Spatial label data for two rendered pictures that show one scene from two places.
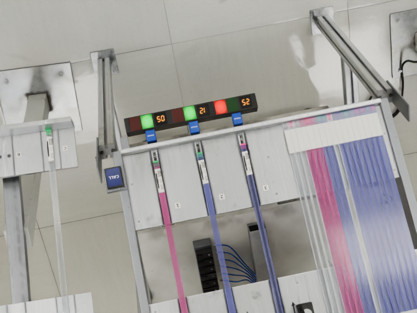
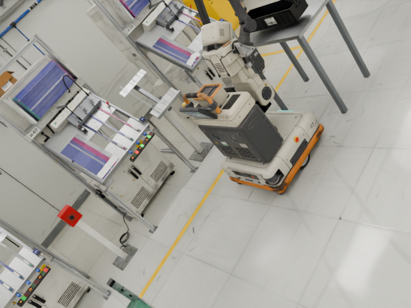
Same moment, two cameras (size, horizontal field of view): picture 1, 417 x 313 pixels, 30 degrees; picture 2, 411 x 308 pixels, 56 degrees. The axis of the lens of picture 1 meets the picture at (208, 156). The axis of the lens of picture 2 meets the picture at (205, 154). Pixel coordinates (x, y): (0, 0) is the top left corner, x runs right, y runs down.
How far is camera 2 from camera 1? 2.61 m
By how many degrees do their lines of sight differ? 38
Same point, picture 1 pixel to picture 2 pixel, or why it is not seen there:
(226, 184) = (120, 139)
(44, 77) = (203, 154)
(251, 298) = (97, 125)
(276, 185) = (111, 147)
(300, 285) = (89, 135)
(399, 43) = (130, 248)
